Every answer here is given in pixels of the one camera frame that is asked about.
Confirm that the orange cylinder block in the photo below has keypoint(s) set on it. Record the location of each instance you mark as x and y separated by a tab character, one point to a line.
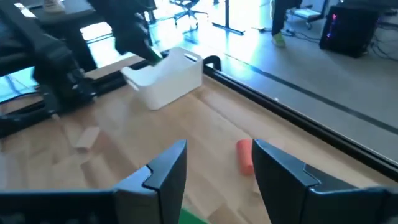
245	155

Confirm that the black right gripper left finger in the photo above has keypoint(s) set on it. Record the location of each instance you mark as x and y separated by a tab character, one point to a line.
155	193

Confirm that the opaque white plastic bin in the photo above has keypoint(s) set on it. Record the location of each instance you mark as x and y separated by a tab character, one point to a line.
168	84

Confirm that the black computer tower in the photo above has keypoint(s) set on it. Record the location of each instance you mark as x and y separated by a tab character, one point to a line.
348	31

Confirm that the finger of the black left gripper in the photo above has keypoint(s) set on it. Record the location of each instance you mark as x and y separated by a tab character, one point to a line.
148	42
135	49

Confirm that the black table clamp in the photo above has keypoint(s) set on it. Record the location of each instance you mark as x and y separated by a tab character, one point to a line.
214	60

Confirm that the long green block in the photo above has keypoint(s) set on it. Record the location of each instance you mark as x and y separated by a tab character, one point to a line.
189	217

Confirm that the black desk stand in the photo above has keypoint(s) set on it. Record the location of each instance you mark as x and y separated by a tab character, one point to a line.
228	15

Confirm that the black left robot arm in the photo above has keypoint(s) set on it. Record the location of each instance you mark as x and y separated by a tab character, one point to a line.
56	71

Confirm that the black table frame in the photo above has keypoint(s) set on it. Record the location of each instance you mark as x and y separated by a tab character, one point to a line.
311	124

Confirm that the natural wood block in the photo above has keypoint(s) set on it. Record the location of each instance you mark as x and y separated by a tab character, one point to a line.
88	137

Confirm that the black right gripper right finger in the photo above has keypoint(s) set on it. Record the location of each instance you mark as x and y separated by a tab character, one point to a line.
286	193

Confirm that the black office chair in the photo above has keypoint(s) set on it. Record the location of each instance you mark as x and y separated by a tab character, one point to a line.
188	12

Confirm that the person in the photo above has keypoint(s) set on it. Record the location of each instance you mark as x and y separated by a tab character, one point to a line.
283	15

